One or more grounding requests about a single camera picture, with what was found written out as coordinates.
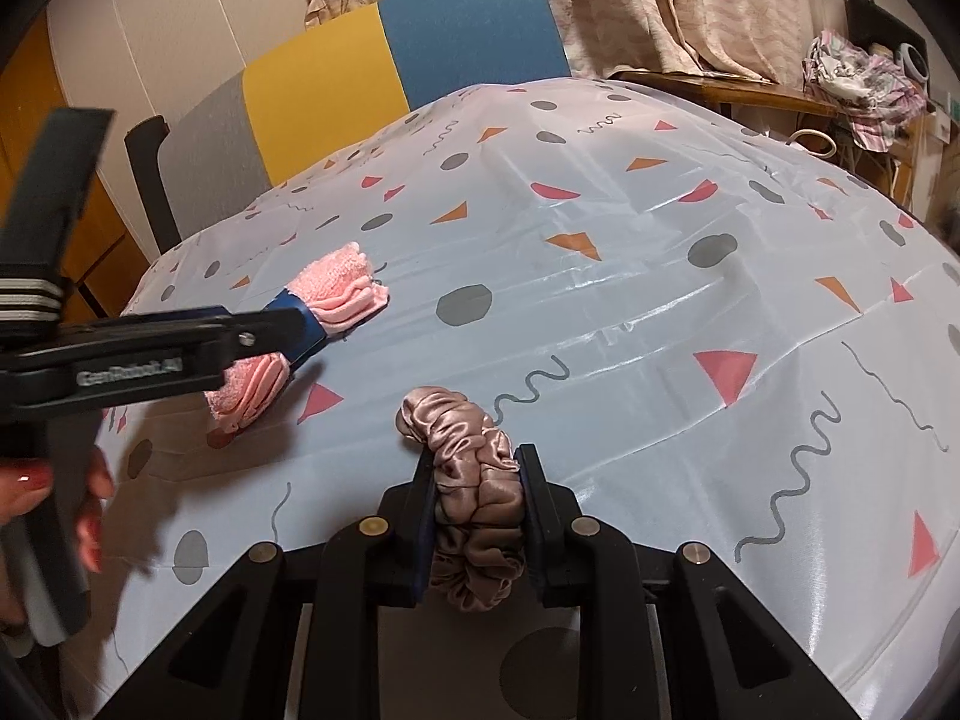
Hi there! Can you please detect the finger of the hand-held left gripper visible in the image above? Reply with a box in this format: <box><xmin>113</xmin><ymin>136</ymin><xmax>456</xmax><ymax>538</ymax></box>
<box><xmin>223</xmin><ymin>289</ymin><xmax>331</xmax><ymax>376</ymax></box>

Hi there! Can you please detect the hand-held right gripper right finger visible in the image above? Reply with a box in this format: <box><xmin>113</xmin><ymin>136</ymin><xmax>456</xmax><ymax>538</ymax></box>
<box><xmin>514</xmin><ymin>442</ymin><xmax>863</xmax><ymax>720</ymax></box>

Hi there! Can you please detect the wooden desk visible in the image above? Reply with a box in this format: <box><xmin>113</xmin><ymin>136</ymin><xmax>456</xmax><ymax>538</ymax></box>
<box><xmin>611</xmin><ymin>67</ymin><xmax>931</xmax><ymax>211</ymax></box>

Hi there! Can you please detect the person's left hand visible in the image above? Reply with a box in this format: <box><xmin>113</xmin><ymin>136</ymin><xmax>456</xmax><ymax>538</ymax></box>
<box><xmin>0</xmin><ymin>448</ymin><xmax>117</xmax><ymax>572</ymax></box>

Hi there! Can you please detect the pink satin scrunchie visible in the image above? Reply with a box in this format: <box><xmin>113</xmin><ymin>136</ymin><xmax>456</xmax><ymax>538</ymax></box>
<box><xmin>396</xmin><ymin>385</ymin><xmax>527</xmax><ymax>614</ymax></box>

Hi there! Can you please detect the grey yellow blue chair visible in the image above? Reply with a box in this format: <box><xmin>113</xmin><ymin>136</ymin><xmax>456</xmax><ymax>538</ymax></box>
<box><xmin>124</xmin><ymin>0</ymin><xmax>571</xmax><ymax>256</ymax></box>

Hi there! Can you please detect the wooden wardrobe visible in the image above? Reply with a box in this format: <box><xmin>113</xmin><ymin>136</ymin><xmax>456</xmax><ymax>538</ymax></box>
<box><xmin>0</xmin><ymin>11</ymin><xmax>151</xmax><ymax>320</ymax></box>

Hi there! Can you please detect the pile of striped clothes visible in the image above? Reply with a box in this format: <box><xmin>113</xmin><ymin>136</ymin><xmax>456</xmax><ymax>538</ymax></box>
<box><xmin>801</xmin><ymin>30</ymin><xmax>931</xmax><ymax>155</ymax></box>

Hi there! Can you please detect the pink towel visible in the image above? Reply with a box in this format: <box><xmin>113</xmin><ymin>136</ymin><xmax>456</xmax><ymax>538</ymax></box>
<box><xmin>204</xmin><ymin>241</ymin><xmax>391</xmax><ymax>449</ymax></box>

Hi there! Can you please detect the white cable loop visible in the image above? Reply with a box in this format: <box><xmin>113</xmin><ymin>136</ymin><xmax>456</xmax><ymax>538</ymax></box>
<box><xmin>784</xmin><ymin>127</ymin><xmax>837</xmax><ymax>160</ymax></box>

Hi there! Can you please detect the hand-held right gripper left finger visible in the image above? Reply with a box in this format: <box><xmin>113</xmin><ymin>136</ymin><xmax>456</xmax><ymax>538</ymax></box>
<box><xmin>105</xmin><ymin>442</ymin><xmax>440</xmax><ymax>720</ymax></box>

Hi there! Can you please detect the beige patterned curtain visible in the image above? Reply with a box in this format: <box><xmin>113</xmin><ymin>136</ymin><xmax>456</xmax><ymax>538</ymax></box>
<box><xmin>292</xmin><ymin>0</ymin><xmax>818</xmax><ymax>83</ymax></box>

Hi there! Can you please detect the patterned plastic tablecloth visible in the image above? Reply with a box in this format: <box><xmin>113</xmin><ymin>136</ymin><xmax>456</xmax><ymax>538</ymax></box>
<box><xmin>94</xmin><ymin>75</ymin><xmax>960</xmax><ymax>720</ymax></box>

